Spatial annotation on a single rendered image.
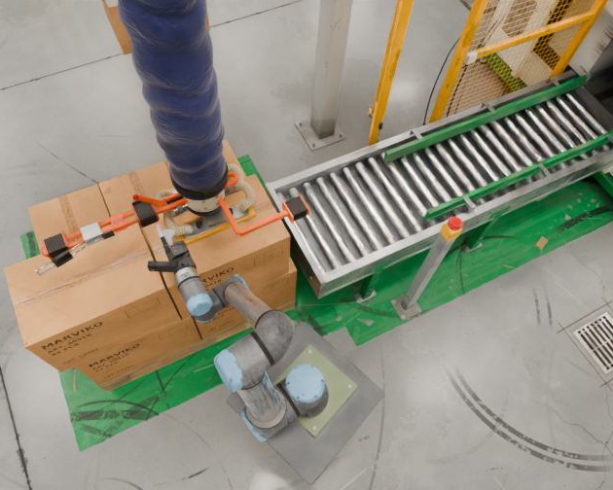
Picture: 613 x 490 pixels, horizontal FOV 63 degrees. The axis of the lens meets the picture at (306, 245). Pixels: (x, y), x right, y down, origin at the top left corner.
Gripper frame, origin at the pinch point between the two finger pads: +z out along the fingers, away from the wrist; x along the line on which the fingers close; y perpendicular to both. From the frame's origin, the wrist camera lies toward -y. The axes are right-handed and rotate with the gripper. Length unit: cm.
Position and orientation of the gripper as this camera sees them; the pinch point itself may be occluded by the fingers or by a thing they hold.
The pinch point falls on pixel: (159, 234)
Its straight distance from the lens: 207.0
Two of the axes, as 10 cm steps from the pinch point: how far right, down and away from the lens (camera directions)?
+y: 8.7, -4.1, 2.7
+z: -4.9, -7.8, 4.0
